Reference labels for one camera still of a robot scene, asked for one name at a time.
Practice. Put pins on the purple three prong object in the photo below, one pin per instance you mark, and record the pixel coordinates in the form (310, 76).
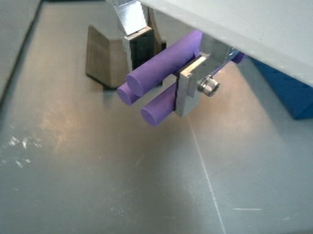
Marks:
(148, 75)

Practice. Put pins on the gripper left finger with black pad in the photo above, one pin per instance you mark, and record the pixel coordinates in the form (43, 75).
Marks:
(135, 32)

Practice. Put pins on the blue shape sorter block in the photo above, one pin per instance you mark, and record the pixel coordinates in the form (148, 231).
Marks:
(293, 92)

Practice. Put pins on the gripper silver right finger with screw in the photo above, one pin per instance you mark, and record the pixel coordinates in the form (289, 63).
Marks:
(195, 77)

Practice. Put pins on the black curved fixture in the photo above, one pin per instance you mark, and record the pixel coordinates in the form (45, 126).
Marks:
(105, 61)

